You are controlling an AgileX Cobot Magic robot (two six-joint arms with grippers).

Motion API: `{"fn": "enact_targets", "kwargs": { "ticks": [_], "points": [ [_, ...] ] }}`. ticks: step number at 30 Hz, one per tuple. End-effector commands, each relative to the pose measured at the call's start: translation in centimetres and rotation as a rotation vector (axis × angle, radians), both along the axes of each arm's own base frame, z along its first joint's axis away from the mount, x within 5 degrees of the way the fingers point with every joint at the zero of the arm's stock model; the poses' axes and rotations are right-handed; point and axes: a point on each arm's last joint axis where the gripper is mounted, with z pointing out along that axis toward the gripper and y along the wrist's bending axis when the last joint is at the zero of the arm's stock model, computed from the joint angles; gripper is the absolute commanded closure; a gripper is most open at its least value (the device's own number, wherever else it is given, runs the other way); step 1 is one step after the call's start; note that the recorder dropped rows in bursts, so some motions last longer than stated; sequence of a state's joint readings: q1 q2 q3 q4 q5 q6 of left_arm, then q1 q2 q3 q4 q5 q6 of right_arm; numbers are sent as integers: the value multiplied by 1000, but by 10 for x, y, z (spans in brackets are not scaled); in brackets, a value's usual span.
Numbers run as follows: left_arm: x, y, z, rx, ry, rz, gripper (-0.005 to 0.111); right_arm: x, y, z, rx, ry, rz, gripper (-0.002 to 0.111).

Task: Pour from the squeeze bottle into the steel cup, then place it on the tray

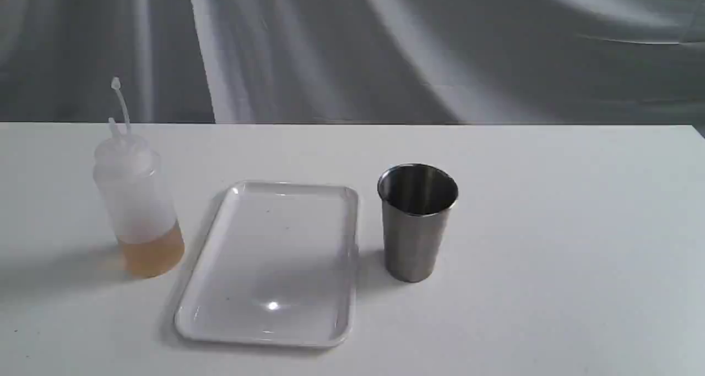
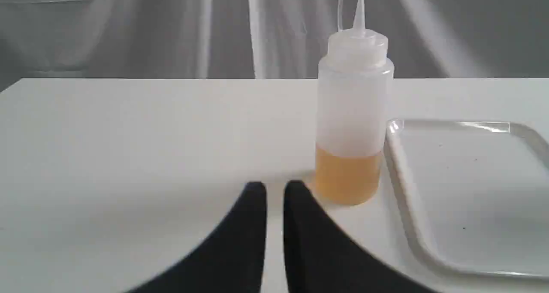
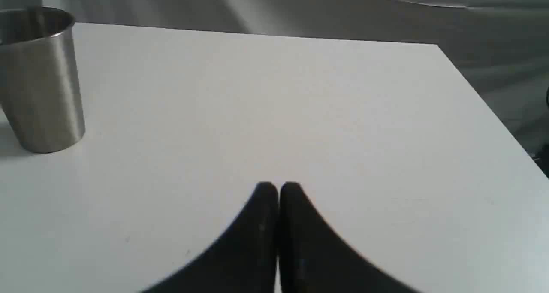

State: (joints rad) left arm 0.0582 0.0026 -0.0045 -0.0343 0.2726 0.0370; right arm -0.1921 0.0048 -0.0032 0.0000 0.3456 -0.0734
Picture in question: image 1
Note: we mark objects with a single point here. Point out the clear plastic squeeze bottle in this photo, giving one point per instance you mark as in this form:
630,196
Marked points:
128,176

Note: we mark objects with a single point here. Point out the stainless steel cup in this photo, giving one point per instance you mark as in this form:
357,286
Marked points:
416,200

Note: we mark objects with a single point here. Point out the white fabric backdrop curtain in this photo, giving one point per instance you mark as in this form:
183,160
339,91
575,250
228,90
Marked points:
355,61

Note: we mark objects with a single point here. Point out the white rectangular plastic tray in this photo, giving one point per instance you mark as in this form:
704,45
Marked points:
277,268

